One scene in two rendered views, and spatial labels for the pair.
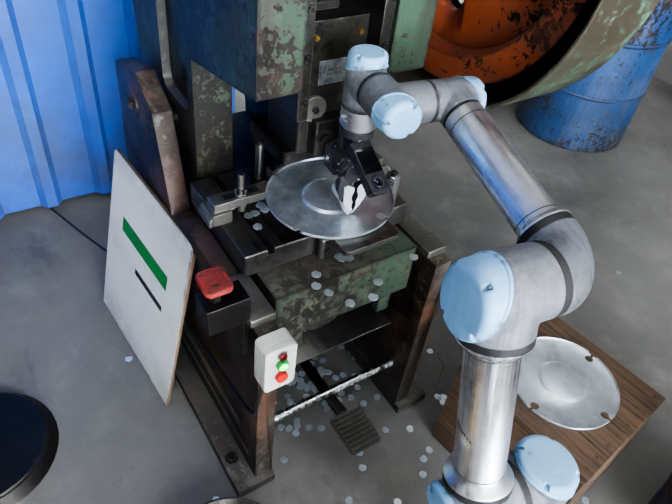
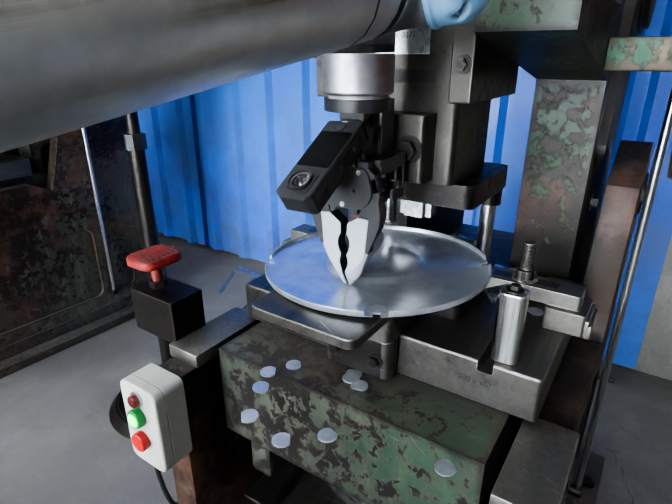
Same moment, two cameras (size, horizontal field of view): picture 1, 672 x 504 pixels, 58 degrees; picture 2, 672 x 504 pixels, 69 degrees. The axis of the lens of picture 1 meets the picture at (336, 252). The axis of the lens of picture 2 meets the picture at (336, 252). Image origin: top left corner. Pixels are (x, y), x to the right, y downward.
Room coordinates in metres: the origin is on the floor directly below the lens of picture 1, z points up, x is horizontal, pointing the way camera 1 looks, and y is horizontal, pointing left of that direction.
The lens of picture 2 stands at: (0.85, -0.51, 1.04)
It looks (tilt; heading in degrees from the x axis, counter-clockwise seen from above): 22 degrees down; 72
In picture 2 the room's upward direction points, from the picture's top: straight up
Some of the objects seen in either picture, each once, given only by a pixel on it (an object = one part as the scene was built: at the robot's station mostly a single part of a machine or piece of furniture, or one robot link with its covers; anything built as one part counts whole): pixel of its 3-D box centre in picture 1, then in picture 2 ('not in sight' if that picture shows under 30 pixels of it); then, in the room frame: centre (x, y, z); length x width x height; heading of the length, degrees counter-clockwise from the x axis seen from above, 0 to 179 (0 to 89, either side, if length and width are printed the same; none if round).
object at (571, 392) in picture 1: (563, 380); not in sight; (1.00, -0.64, 0.35); 0.29 x 0.29 x 0.01
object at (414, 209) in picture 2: not in sight; (418, 201); (1.18, 0.10, 0.84); 0.05 x 0.03 x 0.04; 128
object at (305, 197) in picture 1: (330, 195); (376, 262); (1.08, 0.03, 0.79); 0.29 x 0.29 x 0.01
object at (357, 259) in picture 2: (352, 190); (368, 245); (1.05, -0.02, 0.83); 0.06 x 0.03 x 0.09; 38
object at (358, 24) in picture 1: (321, 73); (417, 55); (1.15, 0.08, 1.04); 0.17 x 0.15 x 0.30; 38
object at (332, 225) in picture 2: (340, 194); (346, 240); (1.03, 0.01, 0.83); 0.06 x 0.03 x 0.09; 38
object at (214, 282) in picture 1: (214, 292); (157, 275); (0.80, 0.22, 0.72); 0.07 x 0.06 x 0.08; 38
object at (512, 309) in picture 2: (390, 187); (510, 322); (1.19, -0.11, 0.75); 0.03 x 0.03 x 0.10; 38
